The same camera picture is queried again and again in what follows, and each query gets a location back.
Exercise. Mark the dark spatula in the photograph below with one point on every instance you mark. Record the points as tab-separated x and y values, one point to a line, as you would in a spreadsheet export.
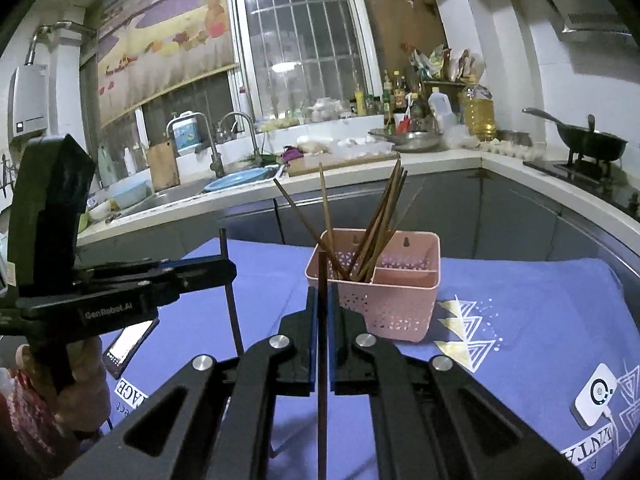
591	122

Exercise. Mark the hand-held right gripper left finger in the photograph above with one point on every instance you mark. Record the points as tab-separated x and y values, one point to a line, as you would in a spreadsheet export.
313	340

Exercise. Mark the person's left hand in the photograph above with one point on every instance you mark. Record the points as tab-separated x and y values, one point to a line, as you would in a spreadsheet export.
87	400

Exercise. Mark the white square device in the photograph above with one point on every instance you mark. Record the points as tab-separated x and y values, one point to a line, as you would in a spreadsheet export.
592	395

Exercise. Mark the pale plastic basin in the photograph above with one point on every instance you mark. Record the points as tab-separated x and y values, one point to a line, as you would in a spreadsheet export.
131	192

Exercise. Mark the printed blue tablecloth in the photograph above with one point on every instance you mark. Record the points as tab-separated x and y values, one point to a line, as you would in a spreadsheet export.
525	310

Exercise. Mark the purple object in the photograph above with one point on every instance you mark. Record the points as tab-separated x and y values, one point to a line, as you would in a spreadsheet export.
290	154

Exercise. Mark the grey kitchen cabinet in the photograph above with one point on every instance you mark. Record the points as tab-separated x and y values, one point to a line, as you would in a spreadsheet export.
500	210

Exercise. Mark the blue white water filter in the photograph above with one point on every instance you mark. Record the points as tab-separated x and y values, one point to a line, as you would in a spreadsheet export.
185	132

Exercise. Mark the white plastic jug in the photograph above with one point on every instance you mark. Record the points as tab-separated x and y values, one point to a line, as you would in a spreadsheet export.
442	110

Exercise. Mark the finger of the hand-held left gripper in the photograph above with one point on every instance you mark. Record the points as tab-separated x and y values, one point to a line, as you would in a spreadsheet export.
200	275
190	261

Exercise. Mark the white plastic bag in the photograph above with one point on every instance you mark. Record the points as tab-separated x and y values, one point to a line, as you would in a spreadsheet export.
312	144

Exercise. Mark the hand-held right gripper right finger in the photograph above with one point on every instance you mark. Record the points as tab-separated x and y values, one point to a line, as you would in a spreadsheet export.
334	360

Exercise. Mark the silver exhaust pipe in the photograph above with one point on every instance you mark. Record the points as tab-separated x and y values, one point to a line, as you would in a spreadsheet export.
60	27

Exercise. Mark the clear plastic egg box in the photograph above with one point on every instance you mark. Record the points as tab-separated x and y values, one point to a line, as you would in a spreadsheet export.
362	146

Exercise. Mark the blue plastic basin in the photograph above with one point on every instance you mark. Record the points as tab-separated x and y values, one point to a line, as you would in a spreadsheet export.
240	179

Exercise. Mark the black wall hook rack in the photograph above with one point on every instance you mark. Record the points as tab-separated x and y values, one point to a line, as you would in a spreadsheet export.
6	175

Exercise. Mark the green bowl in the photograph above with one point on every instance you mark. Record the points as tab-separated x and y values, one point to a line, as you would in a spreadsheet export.
82	222

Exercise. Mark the dark chopstick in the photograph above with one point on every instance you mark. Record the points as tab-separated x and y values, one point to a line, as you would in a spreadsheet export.
323	410
238	330

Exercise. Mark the bunch of wooden chopsticks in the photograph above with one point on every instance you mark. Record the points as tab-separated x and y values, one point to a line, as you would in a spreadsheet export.
378	225

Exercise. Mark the black smartphone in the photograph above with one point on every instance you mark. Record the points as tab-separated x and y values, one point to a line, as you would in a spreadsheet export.
127	347

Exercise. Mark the steel kitchen sink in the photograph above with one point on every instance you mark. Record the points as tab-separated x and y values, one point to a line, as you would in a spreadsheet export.
175	197

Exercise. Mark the black wok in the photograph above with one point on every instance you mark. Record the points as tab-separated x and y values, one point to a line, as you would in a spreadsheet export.
590	142

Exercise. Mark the barred window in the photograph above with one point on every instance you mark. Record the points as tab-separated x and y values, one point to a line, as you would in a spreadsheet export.
300	35

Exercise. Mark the large cooking oil bottle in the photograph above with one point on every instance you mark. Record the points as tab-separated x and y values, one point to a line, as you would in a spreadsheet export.
477	110

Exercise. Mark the pile of snack bags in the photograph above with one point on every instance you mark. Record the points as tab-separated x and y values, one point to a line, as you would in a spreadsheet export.
445	62

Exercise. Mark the white water heater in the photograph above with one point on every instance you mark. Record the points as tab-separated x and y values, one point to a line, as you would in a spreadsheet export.
30	105

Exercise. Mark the curved steel faucet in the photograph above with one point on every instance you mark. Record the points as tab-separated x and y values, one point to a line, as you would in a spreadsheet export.
254	145

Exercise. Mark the shallow metal basin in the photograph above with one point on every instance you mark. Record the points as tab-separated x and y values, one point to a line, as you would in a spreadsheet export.
410	141

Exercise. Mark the steel range hood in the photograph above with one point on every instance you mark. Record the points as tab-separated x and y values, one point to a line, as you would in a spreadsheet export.
575	0

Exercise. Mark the black gas stove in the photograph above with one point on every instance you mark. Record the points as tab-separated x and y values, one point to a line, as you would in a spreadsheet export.
590	175

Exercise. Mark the row of sauce bottles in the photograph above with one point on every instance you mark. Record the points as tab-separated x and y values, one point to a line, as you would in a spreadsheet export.
387	95

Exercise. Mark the tall steel faucet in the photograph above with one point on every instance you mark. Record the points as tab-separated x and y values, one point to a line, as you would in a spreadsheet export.
216	160

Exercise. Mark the pink plastic utensil basket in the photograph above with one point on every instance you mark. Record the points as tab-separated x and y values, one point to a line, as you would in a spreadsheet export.
400	310

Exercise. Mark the flat wooden tray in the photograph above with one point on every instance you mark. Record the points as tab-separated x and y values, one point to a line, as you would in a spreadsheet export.
340	162

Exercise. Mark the tray of eggs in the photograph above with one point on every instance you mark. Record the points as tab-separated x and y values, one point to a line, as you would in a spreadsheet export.
510	147

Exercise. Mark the fruit printed roller blind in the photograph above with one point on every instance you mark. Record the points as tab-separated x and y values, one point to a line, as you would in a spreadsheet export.
165	50

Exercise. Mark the wooden cutting board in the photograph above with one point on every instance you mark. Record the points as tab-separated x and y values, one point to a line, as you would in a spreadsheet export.
164	167

